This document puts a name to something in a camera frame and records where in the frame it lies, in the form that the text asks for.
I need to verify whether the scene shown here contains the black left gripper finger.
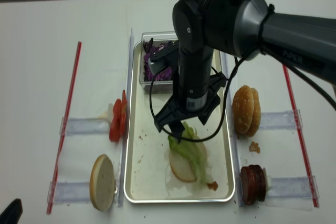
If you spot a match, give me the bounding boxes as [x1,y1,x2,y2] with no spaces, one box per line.
[169,121,185,144]

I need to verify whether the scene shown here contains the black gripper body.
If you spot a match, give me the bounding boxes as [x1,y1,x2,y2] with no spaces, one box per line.
[153,73,226,132]

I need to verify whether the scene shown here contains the green lettuce leaves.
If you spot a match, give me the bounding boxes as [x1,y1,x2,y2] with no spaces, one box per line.
[167,121,211,186]

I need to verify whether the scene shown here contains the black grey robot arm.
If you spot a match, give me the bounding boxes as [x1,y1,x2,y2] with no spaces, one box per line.
[149,0,335,141]

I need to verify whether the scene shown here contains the rear tomato slice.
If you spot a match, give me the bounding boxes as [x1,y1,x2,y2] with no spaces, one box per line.
[120,90,128,135]

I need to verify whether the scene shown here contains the tomato slice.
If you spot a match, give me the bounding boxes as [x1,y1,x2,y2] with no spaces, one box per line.
[120,90,128,135]
[109,99,122,142]

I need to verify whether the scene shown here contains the front tomato slice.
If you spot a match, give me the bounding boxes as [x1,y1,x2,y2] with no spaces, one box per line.
[109,99,122,142]

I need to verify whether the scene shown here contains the bread crumb on tray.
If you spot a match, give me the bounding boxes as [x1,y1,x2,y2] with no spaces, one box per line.
[207,181,218,191]

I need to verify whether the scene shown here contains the bread crumb on table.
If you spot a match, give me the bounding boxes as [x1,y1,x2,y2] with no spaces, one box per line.
[249,141,260,154]

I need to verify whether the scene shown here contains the front brown meat patty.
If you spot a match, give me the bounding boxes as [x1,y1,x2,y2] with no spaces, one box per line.
[240,166,257,205]

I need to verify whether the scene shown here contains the brown meat patty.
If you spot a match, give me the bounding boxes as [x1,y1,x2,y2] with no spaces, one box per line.
[252,165,266,202]
[240,166,257,205]

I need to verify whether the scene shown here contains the rear brown meat patty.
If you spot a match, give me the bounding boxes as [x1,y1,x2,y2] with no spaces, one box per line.
[252,165,266,202]

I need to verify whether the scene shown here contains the white block behind patties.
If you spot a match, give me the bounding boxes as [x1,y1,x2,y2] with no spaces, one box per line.
[262,167,272,196]

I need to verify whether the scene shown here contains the bun slice on tray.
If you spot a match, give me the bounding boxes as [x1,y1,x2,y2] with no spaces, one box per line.
[168,140,208,183]

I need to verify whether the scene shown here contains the purple cabbage leaves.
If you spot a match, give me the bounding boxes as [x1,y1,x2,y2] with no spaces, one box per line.
[142,37,174,82]

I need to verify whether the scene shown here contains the cream rectangular serving tray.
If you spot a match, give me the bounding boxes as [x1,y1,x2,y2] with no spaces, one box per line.
[124,42,236,204]

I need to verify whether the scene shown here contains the white block behind tomatoes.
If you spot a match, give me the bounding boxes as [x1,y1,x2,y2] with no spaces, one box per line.
[106,103,114,123]

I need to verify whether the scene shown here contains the front sesame bun top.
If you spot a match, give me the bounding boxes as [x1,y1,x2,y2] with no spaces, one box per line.
[232,85,254,134]

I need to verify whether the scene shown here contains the sesame bun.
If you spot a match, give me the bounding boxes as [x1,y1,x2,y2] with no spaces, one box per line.
[232,85,254,134]
[246,88,261,137]

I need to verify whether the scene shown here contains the clear plastic salad container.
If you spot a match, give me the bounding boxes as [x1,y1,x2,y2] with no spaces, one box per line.
[139,31,177,93]

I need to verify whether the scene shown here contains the rear sesame bun top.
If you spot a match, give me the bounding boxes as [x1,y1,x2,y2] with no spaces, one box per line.
[246,88,261,137]

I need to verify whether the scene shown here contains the clear holder upper left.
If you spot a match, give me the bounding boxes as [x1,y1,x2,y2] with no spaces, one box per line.
[59,118,110,136]

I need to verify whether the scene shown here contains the clear holder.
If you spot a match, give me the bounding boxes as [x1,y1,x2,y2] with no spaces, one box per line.
[47,182,90,204]
[266,176,319,198]
[259,110,302,130]
[59,118,110,136]

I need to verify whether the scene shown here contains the upright bun slice left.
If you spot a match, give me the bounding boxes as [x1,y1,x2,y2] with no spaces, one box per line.
[89,154,115,211]

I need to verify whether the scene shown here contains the clear holder upper right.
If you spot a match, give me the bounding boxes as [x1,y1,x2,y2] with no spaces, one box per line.
[259,110,302,130]

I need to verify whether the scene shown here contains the red strip right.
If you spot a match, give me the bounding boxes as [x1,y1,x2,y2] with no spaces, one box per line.
[282,65,320,208]

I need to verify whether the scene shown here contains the red strip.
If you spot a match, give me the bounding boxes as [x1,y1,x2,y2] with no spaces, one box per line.
[282,65,320,208]
[46,41,82,215]

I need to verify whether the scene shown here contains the red strip left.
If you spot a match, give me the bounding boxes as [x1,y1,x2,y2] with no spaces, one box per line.
[46,41,82,215]

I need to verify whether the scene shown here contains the clear holder lower left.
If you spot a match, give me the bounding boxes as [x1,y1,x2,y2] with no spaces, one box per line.
[47,182,90,204]

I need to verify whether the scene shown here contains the clear holder lower right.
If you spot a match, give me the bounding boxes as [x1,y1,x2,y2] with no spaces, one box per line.
[266,176,319,198]

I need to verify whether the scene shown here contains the black object bottom left corner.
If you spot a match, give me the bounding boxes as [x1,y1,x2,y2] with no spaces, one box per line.
[0,198,23,224]

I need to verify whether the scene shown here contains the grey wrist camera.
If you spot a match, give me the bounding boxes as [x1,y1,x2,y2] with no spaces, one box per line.
[148,40,179,74]

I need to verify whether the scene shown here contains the clear rail left of tray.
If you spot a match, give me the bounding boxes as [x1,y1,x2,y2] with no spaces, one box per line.
[117,28,134,208]

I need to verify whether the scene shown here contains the clear rail of tray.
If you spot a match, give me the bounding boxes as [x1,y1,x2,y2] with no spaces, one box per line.
[220,52,245,207]
[117,28,134,208]

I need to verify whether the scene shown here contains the clear rail right of tray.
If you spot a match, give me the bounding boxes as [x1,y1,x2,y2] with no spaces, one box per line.
[220,52,245,207]

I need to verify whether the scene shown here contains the black cable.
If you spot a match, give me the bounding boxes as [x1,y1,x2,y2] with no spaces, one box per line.
[149,0,336,143]

